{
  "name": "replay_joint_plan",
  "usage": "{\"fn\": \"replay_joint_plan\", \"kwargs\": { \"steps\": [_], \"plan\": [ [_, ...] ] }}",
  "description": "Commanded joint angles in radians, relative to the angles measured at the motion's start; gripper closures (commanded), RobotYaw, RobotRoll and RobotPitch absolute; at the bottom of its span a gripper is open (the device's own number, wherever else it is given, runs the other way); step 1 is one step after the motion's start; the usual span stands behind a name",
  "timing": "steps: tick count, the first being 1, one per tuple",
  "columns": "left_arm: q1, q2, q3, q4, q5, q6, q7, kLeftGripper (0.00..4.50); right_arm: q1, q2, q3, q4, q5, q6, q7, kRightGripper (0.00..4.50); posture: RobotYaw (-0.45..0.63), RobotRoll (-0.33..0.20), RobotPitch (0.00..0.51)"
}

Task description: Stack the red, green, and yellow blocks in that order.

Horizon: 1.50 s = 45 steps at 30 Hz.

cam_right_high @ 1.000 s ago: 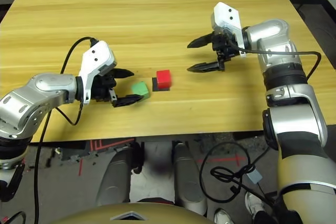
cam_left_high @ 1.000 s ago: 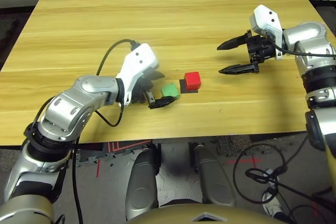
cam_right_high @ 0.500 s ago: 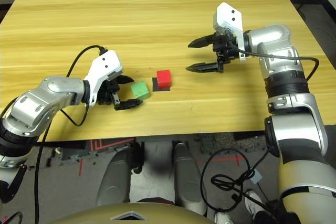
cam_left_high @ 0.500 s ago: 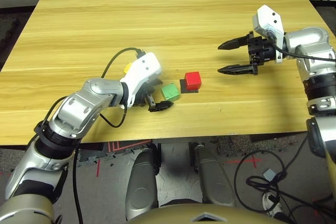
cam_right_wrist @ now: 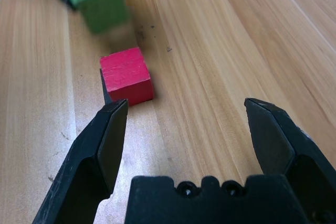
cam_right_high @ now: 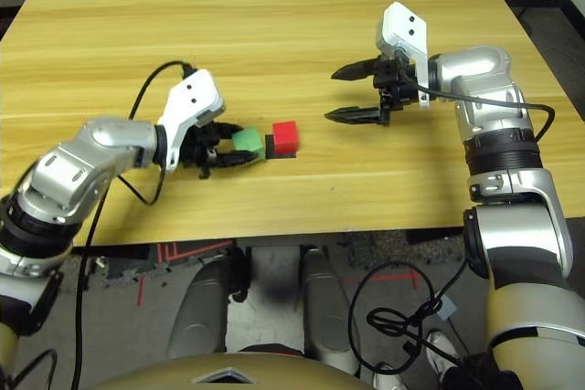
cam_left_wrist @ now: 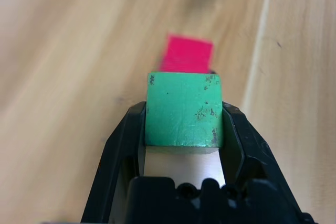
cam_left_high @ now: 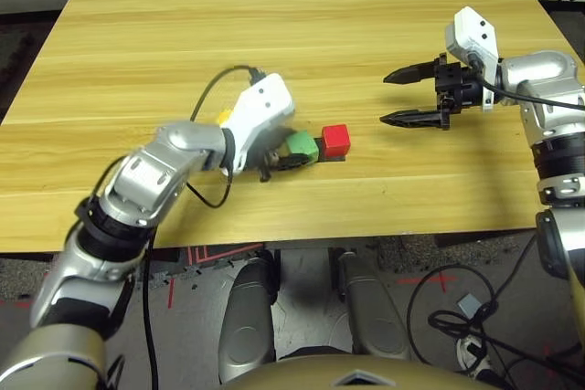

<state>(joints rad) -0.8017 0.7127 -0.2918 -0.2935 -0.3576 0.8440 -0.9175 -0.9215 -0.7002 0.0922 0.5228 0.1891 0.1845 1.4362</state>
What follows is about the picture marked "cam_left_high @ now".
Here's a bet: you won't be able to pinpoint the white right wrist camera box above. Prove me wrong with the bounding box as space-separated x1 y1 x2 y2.
445 5 502 112

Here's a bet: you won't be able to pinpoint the gold robot torso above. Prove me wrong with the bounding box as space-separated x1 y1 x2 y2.
218 353 508 390

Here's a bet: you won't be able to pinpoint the white power strip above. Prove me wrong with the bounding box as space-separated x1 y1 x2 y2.
456 333 493 375

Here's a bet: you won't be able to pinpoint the black right camera cable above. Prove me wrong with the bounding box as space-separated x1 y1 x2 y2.
468 54 585 112

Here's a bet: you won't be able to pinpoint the small grey box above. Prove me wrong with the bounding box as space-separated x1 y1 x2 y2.
456 293 482 317

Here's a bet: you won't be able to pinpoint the black tangled floor cables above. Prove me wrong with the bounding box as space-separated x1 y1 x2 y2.
428 307 585 390

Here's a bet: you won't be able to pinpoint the green block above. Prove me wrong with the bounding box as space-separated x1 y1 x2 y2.
285 131 320 158

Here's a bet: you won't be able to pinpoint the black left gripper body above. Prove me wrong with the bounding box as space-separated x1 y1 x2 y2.
249 147 282 183

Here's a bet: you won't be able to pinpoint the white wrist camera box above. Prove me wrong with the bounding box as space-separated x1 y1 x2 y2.
445 5 502 112
223 72 297 176

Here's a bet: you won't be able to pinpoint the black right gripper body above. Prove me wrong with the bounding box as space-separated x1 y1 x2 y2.
431 52 485 131

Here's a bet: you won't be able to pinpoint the black camera cable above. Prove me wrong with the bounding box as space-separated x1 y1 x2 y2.
468 54 585 112
189 64 267 209

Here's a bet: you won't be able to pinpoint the red block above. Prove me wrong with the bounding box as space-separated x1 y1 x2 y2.
321 123 352 157

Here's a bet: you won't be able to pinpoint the black floor cable loop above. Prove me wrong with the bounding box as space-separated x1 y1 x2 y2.
405 264 500 364

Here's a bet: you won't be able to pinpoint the grey robot left leg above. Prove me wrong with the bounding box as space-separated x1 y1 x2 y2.
218 252 281 385

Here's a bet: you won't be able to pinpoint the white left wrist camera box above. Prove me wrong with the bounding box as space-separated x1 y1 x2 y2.
223 72 297 176

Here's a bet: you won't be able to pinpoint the black left camera cable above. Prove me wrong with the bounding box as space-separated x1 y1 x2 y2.
189 64 267 209

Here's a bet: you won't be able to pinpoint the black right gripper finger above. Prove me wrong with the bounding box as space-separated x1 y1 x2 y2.
382 59 438 86
378 109 447 130

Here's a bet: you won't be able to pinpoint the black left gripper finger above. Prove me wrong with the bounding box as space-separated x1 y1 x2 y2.
269 127 298 149
273 152 317 173

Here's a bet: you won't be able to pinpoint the black cable along body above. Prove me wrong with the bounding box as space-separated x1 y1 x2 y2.
142 225 160 390

